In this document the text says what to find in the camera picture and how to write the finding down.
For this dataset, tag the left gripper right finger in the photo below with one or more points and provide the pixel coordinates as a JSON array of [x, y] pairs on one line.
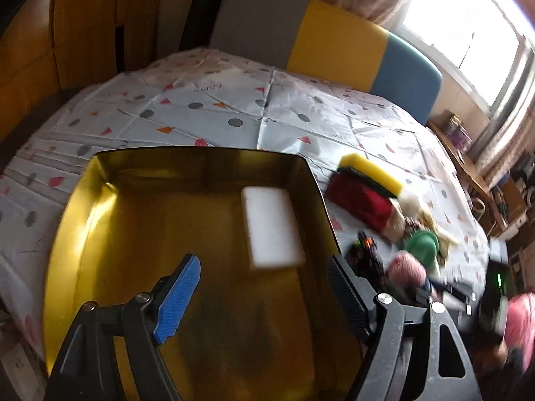
[[413, 353]]

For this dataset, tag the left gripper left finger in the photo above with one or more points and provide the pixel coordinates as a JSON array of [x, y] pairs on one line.
[[86, 367]]

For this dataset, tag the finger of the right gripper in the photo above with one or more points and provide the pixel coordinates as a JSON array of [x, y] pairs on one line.
[[459, 297]]

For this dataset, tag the pink towel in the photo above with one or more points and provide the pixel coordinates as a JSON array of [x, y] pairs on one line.
[[405, 271]]

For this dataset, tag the white foam sponge block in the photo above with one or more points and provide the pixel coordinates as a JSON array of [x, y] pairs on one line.
[[273, 238]]

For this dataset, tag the green cap white bottle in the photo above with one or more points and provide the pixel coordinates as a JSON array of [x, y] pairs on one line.
[[424, 246]]

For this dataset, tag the wooden side table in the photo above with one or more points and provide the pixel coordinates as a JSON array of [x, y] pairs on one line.
[[501, 210]]

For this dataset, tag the pink hair scrunchie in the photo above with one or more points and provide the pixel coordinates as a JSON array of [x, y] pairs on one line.
[[412, 225]]

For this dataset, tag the red and beige cloth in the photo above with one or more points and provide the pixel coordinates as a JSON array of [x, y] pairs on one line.
[[376, 211]]

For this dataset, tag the gold lined red box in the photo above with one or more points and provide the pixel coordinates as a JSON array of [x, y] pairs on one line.
[[275, 334]]

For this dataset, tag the yellow green scrub sponge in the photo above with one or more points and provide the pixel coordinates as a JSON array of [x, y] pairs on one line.
[[372, 175]]

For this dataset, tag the patterned white bed sheet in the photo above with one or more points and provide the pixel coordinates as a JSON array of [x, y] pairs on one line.
[[211, 98]]

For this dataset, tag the window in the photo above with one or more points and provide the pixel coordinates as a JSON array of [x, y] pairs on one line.
[[477, 42]]

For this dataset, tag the grey yellow blue headboard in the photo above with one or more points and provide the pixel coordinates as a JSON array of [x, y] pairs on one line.
[[322, 41]]

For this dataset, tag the wooden wardrobe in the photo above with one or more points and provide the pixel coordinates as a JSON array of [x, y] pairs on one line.
[[52, 46]]

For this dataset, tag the black object beside headboard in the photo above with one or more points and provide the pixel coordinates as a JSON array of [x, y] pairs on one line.
[[199, 24]]

